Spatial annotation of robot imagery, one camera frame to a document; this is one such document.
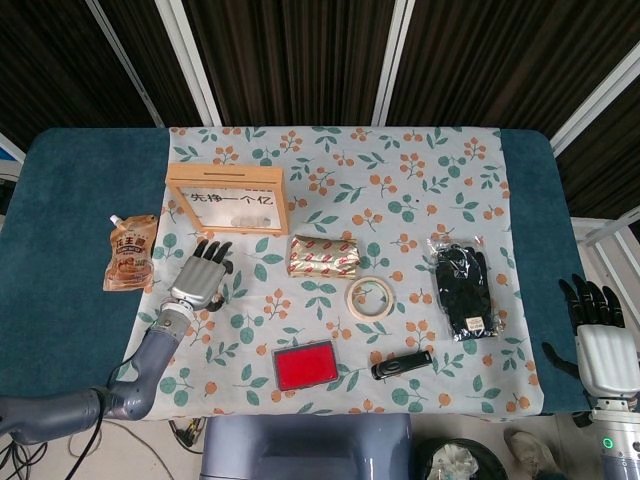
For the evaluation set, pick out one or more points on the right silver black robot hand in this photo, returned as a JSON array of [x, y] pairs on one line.
[[605, 360]]

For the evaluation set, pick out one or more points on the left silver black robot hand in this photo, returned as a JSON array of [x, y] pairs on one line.
[[197, 280]]

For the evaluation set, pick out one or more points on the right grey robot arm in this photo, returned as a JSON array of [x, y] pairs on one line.
[[620, 440]]

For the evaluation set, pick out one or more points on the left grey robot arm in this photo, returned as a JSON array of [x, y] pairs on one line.
[[150, 355]]

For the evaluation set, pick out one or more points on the brown spouted sauce pouch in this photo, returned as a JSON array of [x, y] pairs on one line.
[[130, 260]]

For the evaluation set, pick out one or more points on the beige shoe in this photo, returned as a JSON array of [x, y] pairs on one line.
[[530, 450]]

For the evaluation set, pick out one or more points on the gold foil wrapped package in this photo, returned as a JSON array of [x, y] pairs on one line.
[[325, 257]]

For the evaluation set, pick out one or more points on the red ink pad case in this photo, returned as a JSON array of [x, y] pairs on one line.
[[305, 367]]

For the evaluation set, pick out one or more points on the teal table cover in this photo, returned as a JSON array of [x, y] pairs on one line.
[[75, 200]]

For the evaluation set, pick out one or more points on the beige masking tape roll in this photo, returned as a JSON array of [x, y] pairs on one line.
[[349, 296]]

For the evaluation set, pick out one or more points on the black power plug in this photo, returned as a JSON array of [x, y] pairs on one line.
[[186, 435]]

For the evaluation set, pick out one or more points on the black gloves in plastic bag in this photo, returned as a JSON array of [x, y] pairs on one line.
[[462, 285]]

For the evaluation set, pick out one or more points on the floral print tablecloth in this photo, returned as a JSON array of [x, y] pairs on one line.
[[350, 200]]

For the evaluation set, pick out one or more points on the crumpled white paper waste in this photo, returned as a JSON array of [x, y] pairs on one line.
[[455, 462]]

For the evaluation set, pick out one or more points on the grey blue robot torso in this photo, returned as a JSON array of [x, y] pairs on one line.
[[300, 450]]

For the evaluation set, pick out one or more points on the black stapler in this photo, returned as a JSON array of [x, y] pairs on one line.
[[400, 365]]

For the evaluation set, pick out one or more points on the black trash bin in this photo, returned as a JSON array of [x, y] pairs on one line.
[[425, 460]]

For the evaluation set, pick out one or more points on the wooden frame money box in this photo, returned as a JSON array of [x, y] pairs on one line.
[[225, 175]]

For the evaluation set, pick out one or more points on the white metal frame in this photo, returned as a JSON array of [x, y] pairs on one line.
[[605, 230]]

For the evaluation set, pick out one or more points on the white metal partition post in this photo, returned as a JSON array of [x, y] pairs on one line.
[[125, 60], [395, 60], [595, 100], [190, 60]]

